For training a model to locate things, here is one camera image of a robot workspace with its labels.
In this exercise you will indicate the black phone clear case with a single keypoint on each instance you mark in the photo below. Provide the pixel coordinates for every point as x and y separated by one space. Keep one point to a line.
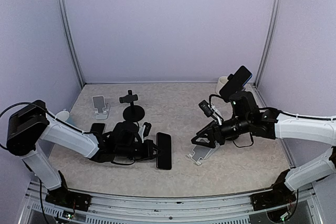
98 128

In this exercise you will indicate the aluminium frame post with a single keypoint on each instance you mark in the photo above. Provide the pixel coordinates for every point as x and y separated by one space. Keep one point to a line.
70 43
268 42

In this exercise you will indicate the left aluminium frame post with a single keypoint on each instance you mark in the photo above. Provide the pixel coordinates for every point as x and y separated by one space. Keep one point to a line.
70 43

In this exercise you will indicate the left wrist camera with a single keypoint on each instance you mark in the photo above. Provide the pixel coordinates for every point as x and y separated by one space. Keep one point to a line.
144 130

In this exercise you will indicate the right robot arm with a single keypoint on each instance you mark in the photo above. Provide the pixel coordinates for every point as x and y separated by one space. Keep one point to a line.
273 124

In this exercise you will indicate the right aluminium frame post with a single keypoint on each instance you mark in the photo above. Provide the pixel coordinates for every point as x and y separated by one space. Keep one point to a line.
268 42

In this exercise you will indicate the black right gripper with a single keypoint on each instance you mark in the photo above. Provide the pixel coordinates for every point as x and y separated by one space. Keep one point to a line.
218 135

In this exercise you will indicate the light blue cup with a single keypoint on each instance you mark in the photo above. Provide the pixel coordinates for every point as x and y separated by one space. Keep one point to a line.
65 116

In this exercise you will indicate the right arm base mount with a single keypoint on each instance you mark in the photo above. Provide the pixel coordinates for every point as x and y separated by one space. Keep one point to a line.
277 196

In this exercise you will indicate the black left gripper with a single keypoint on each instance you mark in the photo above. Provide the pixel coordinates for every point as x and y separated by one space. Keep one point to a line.
148 151

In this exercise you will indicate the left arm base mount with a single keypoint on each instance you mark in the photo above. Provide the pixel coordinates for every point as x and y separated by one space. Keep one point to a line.
69 199

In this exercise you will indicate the black round base phone stand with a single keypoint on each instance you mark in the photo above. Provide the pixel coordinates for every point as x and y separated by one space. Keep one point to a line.
133 113

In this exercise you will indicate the black phone blue edge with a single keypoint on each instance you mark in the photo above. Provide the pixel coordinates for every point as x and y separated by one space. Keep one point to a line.
235 83

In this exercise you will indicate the front aluminium rail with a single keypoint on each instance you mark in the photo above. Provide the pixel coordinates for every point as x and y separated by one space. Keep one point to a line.
230 208

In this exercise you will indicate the black phone landscape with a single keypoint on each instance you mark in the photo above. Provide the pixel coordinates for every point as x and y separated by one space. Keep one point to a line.
164 158

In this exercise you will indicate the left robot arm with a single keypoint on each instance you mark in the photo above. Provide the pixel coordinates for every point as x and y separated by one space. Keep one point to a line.
34 123

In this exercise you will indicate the white folding phone stand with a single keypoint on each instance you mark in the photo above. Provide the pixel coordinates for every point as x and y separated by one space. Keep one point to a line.
101 107

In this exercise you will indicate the white cup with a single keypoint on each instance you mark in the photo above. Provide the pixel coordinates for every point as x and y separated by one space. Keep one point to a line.
220 83

